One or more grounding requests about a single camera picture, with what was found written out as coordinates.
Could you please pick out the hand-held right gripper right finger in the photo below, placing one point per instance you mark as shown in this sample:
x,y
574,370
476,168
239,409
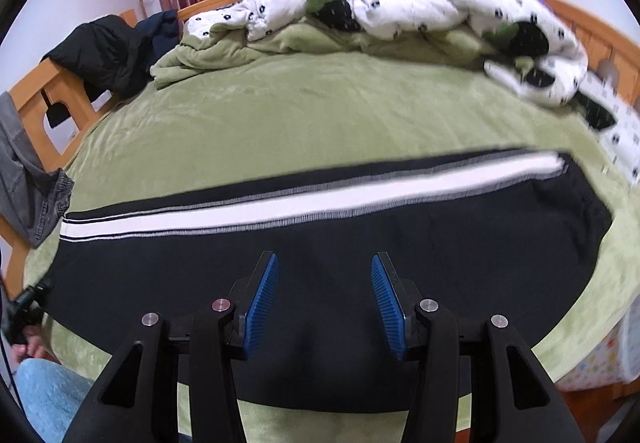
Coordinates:
x,y
389,305

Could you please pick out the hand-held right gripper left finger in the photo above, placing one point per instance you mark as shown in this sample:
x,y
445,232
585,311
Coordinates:
x,y
260,305

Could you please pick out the black pants with white stripe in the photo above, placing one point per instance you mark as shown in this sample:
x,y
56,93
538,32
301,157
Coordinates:
x,y
325,240

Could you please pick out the person's left hand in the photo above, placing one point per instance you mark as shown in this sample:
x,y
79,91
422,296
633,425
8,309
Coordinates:
x,y
32,348

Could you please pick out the light blue fuzzy cloth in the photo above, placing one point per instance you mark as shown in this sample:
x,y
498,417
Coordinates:
x,y
50,403

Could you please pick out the grey jeans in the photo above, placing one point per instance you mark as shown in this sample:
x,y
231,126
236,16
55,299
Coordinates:
x,y
25,183

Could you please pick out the star-print white bin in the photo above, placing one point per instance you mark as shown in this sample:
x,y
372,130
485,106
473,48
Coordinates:
x,y
600,358

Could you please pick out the crumpled green fleece blanket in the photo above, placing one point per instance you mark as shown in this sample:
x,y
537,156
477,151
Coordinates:
x,y
220,53

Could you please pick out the black jacket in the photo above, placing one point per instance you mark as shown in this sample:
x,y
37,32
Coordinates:
x,y
100,58

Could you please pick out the navy garment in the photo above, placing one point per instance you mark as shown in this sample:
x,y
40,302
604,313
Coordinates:
x,y
160,33

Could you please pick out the white flower-print pillow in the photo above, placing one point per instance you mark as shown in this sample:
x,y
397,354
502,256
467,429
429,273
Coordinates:
x,y
625,133

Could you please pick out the white flower-print quilt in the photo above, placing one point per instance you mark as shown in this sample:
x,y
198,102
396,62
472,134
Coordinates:
x,y
400,3

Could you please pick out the wooden bed frame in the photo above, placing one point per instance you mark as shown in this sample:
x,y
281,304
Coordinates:
x,y
35,88

